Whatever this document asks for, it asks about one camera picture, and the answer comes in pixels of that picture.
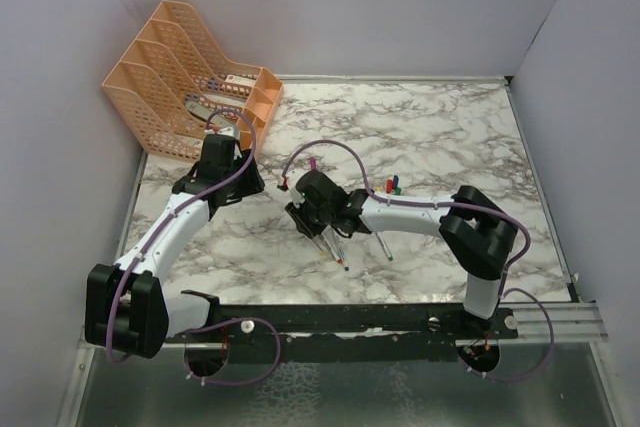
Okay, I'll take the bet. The white card in organizer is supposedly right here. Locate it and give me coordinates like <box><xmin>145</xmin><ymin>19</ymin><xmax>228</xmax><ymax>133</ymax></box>
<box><xmin>224</xmin><ymin>75</ymin><xmax>256</xmax><ymax>89</ymax></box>

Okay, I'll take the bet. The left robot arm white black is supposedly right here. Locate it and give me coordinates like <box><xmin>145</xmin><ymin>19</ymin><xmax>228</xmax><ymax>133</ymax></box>
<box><xmin>84</xmin><ymin>127</ymin><xmax>264</xmax><ymax>358</ymax></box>

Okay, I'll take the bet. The white pen red end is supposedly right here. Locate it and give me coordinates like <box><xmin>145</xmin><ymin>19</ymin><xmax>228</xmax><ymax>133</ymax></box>
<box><xmin>324</xmin><ymin>233</ymin><xmax>343</xmax><ymax>264</ymax></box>

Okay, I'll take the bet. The white pen green end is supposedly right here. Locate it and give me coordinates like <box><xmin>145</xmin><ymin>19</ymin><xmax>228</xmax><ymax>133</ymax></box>
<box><xmin>375</xmin><ymin>232</ymin><xmax>394</xmax><ymax>262</ymax></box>

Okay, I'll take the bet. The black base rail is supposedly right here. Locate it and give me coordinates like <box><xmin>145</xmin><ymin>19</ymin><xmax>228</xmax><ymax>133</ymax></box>
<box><xmin>166</xmin><ymin>298</ymin><xmax>518</xmax><ymax>364</ymax></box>

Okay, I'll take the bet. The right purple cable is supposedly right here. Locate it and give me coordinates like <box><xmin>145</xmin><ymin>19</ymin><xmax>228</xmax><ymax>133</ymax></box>
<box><xmin>277</xmin><ymin>139</ymin><xmax>554</xmax><ymax>382</ymax></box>

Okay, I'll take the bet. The grey stapler in organizer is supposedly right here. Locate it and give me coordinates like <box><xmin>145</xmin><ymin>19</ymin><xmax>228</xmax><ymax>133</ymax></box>
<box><xmin>185</xmin><ymin>100</ymin><xmax>215</xmax><ymax>122</ymax></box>

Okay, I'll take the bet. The orange mesh file organizer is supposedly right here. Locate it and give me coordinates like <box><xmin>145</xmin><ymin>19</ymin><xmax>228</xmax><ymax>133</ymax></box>
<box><xmin>102</xmin><ymin>0</ymin><xmax>284</xmax><ymax>163</ymax></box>

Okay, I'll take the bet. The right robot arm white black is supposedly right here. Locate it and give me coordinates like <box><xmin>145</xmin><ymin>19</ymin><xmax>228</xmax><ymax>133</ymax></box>
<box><xmin>285</xmin><ymin>170</ymin><xmax>518</xmax><ymax>338</ymax></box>

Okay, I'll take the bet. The white pen yellow end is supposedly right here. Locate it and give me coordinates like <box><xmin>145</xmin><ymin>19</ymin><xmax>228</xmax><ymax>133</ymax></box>
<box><xmin>313</xmin><ymin>236</ymin><xmax>327</xmax><ymax>256</ymax></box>

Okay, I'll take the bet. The white pen blue end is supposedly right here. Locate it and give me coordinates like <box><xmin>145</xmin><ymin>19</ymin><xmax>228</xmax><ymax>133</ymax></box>
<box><xmin>334</xmin><ymin>235</ymin><xmax>350</xmax><ymax>272</ymax></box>

